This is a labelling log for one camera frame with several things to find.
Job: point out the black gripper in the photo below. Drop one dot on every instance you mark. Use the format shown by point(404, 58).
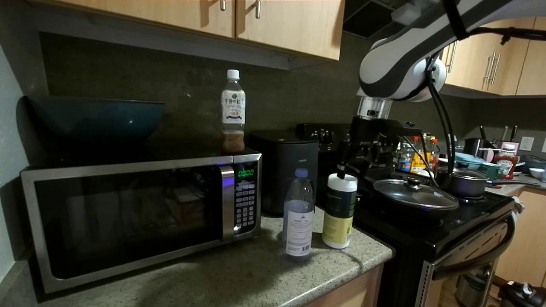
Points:
point(375, 147)

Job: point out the green bottle with white lid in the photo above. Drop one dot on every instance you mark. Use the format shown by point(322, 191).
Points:
point(339, 215)

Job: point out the clear water bottle blue cap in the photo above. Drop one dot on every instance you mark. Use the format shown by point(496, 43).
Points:
point(298, 224)

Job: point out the small bottle with blue cap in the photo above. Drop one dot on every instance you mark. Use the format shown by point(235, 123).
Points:
point(404, 162)

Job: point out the orange juice bottle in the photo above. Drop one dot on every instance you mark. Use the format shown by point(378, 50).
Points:
point(421, 159)

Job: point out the tea bottle with white cap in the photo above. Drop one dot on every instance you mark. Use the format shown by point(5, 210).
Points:
point(232, 108)

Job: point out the frying pan with glass lid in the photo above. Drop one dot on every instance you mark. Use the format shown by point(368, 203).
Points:
point(414, 196)

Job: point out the black air fryer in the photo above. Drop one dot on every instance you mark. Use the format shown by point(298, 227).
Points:
point(283, 171)

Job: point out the small dark saucepan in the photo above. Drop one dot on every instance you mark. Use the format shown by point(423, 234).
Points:
point(469, 184)

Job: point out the black electric stove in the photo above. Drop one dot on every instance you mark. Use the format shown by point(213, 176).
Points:
point(443, 239)

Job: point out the teal plastic container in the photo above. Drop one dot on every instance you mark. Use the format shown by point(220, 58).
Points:
point(474, 162)

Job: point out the wooden base cabinet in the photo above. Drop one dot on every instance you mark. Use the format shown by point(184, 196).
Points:
point(351, 292)

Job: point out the red white container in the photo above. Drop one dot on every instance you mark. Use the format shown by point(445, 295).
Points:
point(505, 164)

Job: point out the wooden side counter cabinet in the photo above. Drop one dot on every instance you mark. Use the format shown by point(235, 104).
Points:
point(525, 244)

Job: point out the dark appliance on floor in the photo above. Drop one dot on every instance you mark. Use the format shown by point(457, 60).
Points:
point(522, 295)

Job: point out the stainless steel microwave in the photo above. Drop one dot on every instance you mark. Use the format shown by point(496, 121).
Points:
point(124, 222)

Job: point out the dark teal bowl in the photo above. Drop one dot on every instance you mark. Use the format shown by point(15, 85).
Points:
point(95, 121)

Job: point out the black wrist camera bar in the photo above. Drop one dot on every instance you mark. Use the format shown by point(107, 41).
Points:
point(377, 125)

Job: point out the white wall outlet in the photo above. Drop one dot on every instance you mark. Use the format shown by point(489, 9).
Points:
point(527, 143)

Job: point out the wooden corner wall cabinet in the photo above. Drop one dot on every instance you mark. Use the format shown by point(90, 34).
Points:
point(500, 62)

